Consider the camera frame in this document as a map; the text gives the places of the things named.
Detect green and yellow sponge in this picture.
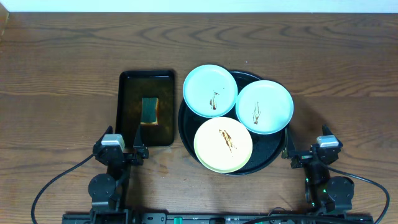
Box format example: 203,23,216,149
141,98,159,125

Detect black rectangular tray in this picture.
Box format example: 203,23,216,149
115,70,175,148

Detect light blue plate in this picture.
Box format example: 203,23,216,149
235,80,294,135
183,65,238,118

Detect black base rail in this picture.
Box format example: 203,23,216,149
62,213,373,224

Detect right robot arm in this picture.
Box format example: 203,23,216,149
282,124,354,215

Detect yellow plate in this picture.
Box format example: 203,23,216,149
193,117,253,174

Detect black round tray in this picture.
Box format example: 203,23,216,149
178,70,289,175

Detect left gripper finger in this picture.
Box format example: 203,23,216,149
98,126,113,144
133,125,149,159

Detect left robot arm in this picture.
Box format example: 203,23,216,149
88,126,149,224

